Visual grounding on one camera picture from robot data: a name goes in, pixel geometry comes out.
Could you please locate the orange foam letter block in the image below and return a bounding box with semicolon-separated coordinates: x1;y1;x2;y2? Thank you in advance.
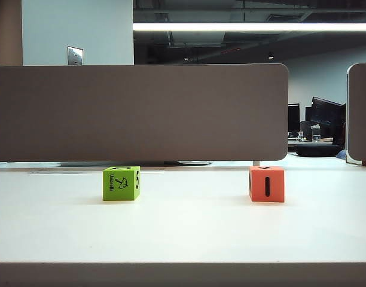
248;166;286;203

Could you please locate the green foam umbrella block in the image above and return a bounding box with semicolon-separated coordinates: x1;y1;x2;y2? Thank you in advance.
102;166;141;202

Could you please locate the grey oval monitor base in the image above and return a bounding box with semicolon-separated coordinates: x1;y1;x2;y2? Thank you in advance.
164;160;213;166

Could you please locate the large grey desk partition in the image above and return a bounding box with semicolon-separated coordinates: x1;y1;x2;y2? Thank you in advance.
0;63;289;163

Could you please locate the small black monitor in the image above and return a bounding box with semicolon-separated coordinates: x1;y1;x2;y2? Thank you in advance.
288;103;301;133

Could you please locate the clear water bottle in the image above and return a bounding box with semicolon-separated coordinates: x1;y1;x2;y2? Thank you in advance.
310;124;322;142

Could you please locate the black round cushion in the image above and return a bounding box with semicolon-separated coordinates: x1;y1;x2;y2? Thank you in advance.
294;143;343;158

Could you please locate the long ceiling light strip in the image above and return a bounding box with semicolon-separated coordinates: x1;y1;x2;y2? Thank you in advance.
133;22;366;32

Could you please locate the large tilted black monitor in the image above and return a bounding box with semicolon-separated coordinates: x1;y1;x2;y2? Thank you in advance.
305;96;347;147

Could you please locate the grey partition with white edge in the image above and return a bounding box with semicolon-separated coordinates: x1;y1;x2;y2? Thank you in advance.
346;63;366;166

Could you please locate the metal wall switch plate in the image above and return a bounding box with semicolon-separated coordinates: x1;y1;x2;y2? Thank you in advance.
66;45;84;66

